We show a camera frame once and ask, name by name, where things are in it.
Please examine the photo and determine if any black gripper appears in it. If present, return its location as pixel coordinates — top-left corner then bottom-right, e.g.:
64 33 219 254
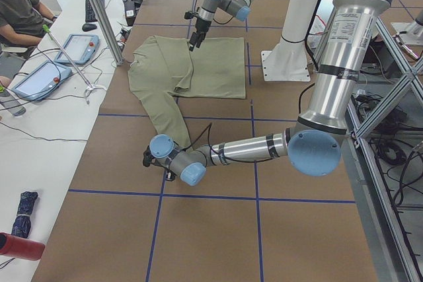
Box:
151 157 174 182
189 19 210 52

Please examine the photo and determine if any olive green long-sleeve shirt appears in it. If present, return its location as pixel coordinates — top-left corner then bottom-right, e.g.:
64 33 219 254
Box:
128 35 246 147

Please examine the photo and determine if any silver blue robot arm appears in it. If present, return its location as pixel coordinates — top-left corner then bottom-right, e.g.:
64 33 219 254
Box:
184 0 253 51
143 0 392 186

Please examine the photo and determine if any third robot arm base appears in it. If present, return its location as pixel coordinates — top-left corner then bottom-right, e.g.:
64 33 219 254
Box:
391 11 422 46

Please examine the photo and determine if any black power adapter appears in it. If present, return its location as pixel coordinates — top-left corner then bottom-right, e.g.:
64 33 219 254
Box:
123 0 136 26

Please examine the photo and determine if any black keyboard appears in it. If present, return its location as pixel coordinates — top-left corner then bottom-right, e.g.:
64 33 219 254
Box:
85 0 106 22

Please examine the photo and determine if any black computer mouse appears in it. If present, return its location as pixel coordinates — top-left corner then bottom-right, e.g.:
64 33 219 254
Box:
81 22 97 32

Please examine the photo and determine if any far blue teach pendant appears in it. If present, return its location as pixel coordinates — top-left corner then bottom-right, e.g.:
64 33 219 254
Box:
63 34 100 65

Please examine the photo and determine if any blue teach pendant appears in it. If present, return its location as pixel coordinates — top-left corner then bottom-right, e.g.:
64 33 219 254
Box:
11 61 72 101
63 34 100 65

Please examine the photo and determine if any long metal grabber stick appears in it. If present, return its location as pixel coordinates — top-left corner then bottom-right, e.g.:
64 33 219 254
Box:
42 24 107 104

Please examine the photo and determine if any folded dark blue umbrella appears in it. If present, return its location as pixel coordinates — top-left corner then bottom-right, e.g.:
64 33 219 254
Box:
11 192 38 238

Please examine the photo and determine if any near blue teach pendant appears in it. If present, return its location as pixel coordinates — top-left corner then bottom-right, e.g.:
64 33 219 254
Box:
11 61 72 101

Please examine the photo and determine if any red cylindrical bottle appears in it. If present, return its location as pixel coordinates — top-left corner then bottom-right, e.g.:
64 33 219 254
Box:
1 232 46 261

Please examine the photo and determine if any seated person in green shirt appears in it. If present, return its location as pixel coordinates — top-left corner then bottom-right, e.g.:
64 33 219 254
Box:
1 0 58 58

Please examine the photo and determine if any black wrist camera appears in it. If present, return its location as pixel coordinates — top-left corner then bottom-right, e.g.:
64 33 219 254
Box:
142 147 155 168
184 11 198 20

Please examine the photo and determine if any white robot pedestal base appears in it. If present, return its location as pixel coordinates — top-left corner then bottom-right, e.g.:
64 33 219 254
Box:
262 0 318 82

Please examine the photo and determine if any aluminium frame upright post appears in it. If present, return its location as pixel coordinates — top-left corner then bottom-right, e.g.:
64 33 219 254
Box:
89 0 124 65

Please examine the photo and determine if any aluminium frame side rack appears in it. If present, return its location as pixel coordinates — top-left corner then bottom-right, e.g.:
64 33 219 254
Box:
345 0 422 281

